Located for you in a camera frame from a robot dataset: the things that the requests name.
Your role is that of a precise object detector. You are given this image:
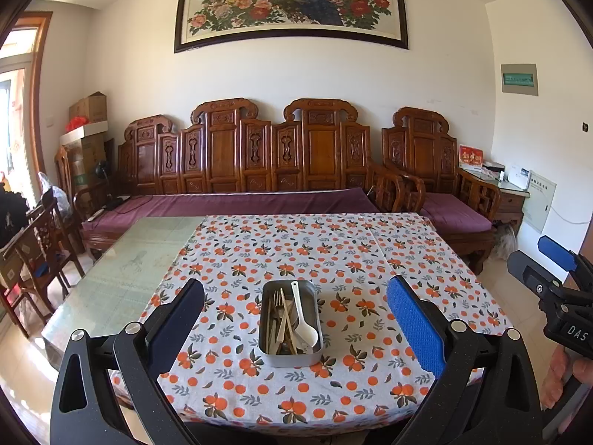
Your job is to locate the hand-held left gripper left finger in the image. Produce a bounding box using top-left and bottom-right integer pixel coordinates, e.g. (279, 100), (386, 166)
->
(50, 278), (205, 445)

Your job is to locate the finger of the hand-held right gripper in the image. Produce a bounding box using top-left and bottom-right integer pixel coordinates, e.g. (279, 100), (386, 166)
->
(537, 235), (593, 290)
(506, 250), (565, 307)

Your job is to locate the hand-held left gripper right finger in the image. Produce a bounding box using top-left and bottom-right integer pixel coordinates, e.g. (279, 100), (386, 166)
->
(385, 274), (543, 445)

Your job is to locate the rectangular metal tray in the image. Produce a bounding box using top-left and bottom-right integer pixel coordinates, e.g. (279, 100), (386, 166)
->
(258, 279), (324, 368)

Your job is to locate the metal fork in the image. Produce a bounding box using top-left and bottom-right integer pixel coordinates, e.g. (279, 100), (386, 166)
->
(272, 289), (284, 354)

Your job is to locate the cream wooden spoon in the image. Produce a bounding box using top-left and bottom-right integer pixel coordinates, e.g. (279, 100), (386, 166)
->
(277, 299), (292, 356)

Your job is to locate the white plastic spoon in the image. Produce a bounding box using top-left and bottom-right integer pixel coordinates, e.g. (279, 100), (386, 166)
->
(290, 280), (321, 348)

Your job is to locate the person's right hand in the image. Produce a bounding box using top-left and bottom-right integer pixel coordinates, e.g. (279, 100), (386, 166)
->
(540, 347), (593, 411)

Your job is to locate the grey fluffy thing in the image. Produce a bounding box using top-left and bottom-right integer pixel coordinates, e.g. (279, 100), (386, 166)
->
(493, 223), (519, 261)

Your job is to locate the wooden side table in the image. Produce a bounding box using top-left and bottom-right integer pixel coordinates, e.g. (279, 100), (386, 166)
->
(458, 162), (530, 235)

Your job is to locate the white desk device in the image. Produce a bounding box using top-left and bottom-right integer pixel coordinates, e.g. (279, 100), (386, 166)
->
(507, 165), (531, 191)

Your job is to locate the small purple seat cushion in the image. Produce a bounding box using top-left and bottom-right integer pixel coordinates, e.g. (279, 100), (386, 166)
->
(419, 193), (493, 233)

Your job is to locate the orange fruit print tablecloth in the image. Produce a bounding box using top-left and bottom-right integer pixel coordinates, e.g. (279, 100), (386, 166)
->
(112, 213), (516, 427)

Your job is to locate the red card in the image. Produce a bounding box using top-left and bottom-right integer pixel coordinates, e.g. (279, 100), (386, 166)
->
(458, 144), (484, 168)

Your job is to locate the long purple seat cushion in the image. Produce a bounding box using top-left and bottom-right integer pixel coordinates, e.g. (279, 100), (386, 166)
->
(82, 188), (380, 243)

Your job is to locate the wooden dining chair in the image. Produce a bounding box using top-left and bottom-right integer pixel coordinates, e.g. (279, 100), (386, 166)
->
(0, 197), (86, 334)

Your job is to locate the carved wooden armchair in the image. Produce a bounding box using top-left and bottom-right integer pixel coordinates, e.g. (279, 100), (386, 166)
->
(371, 106), (502, 275)

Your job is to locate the black desk lamp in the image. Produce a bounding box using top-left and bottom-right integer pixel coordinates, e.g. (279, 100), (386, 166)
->
(93, 160), (114, 205)

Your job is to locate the carved wooden long sofa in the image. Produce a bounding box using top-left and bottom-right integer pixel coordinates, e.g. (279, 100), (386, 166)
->
(82, 97), (381, 257)

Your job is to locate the clear plastic bag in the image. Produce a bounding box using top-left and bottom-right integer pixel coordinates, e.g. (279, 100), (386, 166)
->
(37, 171), (70, 211)

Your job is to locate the large cardboard box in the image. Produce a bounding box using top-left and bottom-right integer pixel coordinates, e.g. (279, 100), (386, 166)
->
(65, 136), (105, 187)

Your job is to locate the white flat box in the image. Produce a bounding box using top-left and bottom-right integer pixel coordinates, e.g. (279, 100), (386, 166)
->
(59, 120), (110, 146)

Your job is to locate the brown cardboard box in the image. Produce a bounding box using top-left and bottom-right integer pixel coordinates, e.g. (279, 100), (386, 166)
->
(69, 91), (109, 124)

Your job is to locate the framed peacock flower painting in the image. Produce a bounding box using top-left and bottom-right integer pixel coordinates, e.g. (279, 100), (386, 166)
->
(174, 0), (411, 55)

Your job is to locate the white wall cable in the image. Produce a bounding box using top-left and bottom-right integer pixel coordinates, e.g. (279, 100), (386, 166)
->
(555, 206), (593, 230)

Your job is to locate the grey wall panel box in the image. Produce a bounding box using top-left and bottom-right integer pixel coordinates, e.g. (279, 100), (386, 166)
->
(523, 170), (557, 234)

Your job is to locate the wall box with green label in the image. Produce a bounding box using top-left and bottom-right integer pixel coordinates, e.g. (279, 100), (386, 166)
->
(501, 62), (539, 98)

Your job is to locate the wooden door frame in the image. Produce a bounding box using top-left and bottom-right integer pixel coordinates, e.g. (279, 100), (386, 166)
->
(0, 10), (54, 195)

